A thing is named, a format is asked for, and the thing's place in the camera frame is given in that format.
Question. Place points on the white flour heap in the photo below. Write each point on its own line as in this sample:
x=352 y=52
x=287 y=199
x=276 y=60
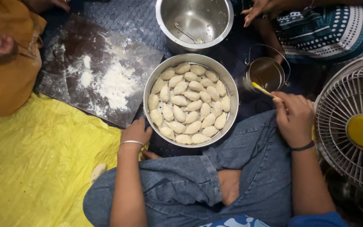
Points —
x=115 y=85

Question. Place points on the yellow pastry brush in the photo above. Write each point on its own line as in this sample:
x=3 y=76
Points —
x=262 y=90

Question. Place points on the black wristband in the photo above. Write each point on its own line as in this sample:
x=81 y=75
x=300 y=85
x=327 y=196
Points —
x=302 y=147

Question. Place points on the yellow plastic sheet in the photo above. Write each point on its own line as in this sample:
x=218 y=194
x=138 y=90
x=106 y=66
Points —
x=27 y=157

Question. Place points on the person's left hand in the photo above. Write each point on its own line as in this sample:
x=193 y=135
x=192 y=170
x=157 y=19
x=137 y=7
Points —
x=135 y=132

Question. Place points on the black studded rubber mat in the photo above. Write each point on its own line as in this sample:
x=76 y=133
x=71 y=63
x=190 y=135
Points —
x=131 y=19

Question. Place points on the person's right hand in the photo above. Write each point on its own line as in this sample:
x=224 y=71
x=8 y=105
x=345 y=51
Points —
x=296 y=121

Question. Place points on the small steel pail with oil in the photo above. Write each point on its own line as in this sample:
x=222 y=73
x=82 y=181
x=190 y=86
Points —
x=265 y=75

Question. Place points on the silver bangle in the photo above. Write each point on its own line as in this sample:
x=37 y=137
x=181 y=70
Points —
x=131 y=142

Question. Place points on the batch of raw dumplings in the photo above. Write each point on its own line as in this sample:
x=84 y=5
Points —
x=179 y=113

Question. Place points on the round steel steamer tray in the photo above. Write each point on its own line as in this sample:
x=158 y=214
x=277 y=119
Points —
x=233 y=91

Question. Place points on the steel spoon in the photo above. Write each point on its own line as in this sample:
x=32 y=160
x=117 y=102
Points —
x=186 y=32

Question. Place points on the person's bare foot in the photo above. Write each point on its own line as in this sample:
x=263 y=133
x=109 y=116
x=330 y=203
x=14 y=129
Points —
x=228 y=186
x=150 y=155

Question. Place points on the blue floral cloth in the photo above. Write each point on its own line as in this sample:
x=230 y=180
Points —
x=235 y=222

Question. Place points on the large steel pot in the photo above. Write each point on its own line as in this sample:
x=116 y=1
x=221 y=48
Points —
x=200 y=19

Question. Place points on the dark rolling board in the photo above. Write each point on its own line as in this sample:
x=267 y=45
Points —
x=74 y=47

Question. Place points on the blue shirt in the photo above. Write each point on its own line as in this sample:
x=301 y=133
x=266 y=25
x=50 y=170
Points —
x=318 y=220

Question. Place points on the blue denim trousers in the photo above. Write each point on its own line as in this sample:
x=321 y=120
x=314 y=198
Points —
x=181 y=183

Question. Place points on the small raw dough piece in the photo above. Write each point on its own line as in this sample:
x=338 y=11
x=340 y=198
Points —
x=98 y=172

